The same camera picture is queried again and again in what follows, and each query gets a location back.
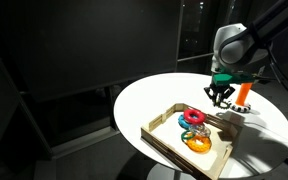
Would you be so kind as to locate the white table pedestal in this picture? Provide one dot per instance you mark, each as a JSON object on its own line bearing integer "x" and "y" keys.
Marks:
{"x": 165, "y": 173}

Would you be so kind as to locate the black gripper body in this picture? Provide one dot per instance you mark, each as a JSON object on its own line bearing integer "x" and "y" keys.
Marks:
{"x": 221, "y": 88}

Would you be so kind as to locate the black white striped peg base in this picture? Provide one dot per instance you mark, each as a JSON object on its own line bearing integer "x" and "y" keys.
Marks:
{"x": 242, "y": 109}

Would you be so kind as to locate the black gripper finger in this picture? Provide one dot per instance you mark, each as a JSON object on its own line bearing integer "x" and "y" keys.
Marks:
{"x": 211, "y": 94}
{"x": 228, "y": 94}

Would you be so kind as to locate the grey metal frame post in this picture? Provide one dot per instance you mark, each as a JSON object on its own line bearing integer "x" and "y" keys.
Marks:
{"x": 179, "y": 36}

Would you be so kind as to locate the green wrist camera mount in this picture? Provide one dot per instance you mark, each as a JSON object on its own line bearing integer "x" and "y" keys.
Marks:
{"x": 232, "y": 77}

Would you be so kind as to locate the orange stacking peg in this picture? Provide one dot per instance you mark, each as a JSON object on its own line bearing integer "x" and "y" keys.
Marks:
{"x": 242, "y": 95}

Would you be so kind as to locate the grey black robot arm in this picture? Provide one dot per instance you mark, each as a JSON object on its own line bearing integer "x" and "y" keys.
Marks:
{"x": 240, "y": 43}

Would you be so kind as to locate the wooden slatted tray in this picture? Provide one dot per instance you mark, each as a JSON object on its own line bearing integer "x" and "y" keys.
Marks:
{"x": 170, "y": 156}

